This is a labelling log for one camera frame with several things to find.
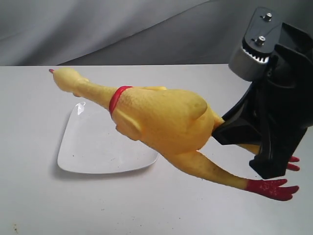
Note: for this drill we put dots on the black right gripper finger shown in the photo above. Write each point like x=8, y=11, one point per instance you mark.
x=277, y=147

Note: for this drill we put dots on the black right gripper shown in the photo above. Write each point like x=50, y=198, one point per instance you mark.
x=276, y=58

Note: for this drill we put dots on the white square plate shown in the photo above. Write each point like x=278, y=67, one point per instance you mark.
x=91, y=144

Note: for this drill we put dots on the yellow rubber chicken toy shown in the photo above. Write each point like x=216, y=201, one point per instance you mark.
x=175, y=123

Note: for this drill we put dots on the grey backdrop cloth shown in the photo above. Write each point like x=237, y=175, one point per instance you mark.
x=132, y=32

